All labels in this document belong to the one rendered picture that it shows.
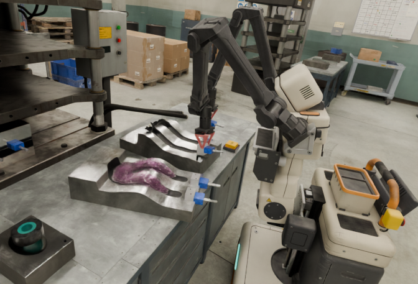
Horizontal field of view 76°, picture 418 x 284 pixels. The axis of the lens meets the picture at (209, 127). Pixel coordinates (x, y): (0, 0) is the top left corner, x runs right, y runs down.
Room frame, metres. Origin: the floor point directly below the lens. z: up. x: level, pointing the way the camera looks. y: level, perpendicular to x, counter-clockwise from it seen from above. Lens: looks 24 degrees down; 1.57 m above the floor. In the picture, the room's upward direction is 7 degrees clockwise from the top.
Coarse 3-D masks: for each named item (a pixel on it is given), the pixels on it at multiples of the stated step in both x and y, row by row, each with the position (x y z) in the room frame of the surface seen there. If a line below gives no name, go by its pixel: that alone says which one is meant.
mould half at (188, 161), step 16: (144, 128) 1.45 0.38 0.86; (160, 128) 1.33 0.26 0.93; (176, 128) 1.40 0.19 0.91; (128, 144) 1.27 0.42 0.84; (144, 144) 1.23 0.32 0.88; (160, 144) 1.21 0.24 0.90; (176, 144) 1.26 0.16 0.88; (192, 144) 1.28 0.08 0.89; (176, 160) 1.15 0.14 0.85; (192, 160) 1.12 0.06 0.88; (208, 160) 1.19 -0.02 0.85
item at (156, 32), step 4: (148, 24) 8.37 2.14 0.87; (152, 24) 8.44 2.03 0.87; (156, 24) 8.54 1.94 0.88; (148, 28) 8.04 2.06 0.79; (152, 28) 7.99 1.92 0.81; (156, 28) 7.99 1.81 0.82; (160, 28) 8.05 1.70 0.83; (164, 28) 8.17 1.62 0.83; (148, 32) 8.04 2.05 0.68; (152, 32) 7.99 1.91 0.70; (156, 32) 8.00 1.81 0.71; (160, 32) 8.06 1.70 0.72; (164, 32) 8.18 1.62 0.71; (164, 36) 8.19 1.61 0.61
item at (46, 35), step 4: (28, 32) 4.27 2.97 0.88; (48, 32) 4.12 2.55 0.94; (40, 36) 3.99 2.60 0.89; (44, 36) 4.04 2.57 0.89; (48, 36) 4.09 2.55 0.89; (48, 64) 4.10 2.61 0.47; (48, 68) 4.08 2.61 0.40; (32, 72) 4.24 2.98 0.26; (36, 72) 4.27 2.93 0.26; (48, 72) 4.08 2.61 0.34; (44, 76) 4.09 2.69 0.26; (48, 76) 4.07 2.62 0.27
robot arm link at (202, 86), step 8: (192, 32) 0.95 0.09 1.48; (192, 40) 0.95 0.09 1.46; (208, 40) 1.01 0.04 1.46; (192, 48) 0.97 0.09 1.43; (200, 48) 0.98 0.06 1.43; (208, 48) 1.02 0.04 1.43; (200, 56) 1.01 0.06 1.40; (208, 56) 1.05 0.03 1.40; (200, 64) 1.03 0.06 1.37; (200, 72) 1.06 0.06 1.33; (200, 80) 1.08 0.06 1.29; (192, 88) 1.14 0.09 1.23; (200, 88) 1.11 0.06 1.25; (192, 96) 1.16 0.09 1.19; (200, 96) 1.13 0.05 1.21; (200, 104) 1.16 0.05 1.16
